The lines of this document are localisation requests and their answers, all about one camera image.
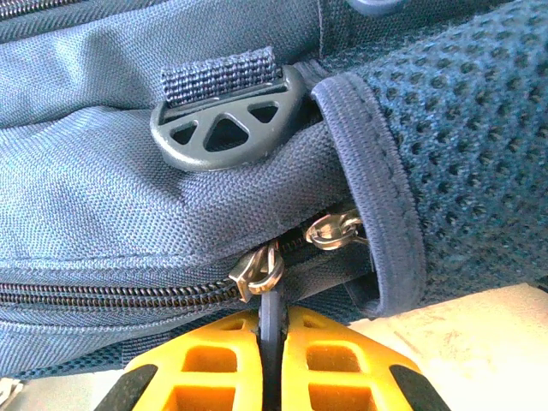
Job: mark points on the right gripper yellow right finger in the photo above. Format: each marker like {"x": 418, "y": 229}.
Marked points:
{"x": 295, "y": 377}

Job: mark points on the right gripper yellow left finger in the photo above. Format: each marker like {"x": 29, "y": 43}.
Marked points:
{"x": 248, "y": 385}

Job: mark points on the navy blue school backpack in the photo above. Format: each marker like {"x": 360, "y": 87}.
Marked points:
{"x": 107, "y": 192}

